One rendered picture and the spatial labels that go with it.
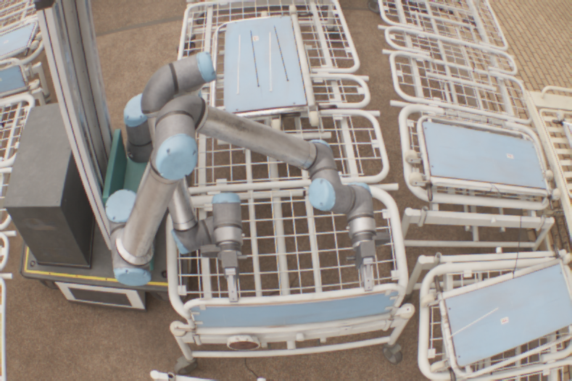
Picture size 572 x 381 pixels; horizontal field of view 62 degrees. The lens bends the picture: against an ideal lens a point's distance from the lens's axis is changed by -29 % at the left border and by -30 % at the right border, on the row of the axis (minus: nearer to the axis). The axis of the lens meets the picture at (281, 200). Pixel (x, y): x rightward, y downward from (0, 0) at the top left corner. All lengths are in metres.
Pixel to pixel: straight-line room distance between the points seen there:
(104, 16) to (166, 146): 2.97
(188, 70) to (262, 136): 0.32
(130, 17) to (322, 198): 2.74
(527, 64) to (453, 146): 1.92
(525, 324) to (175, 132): 1.54
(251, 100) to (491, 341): 1.51
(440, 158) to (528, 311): 0.86
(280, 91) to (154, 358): 1.33
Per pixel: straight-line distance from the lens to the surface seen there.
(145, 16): 4.30
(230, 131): 1.83
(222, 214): 2.02
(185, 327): 2.21
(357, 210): 2.04
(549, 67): 4.56
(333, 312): 2.14
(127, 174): 2.59
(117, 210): 2.17
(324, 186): 1.96
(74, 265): 2.63
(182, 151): 1.61
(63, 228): 2.35
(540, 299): 2.45
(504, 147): 2.81
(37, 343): 2.96
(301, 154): 1.99
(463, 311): 2.29
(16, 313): 3.08
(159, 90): 1.88
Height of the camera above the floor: 2.56
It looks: 57 degrees down
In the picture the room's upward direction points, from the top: 1 degrees clockwise
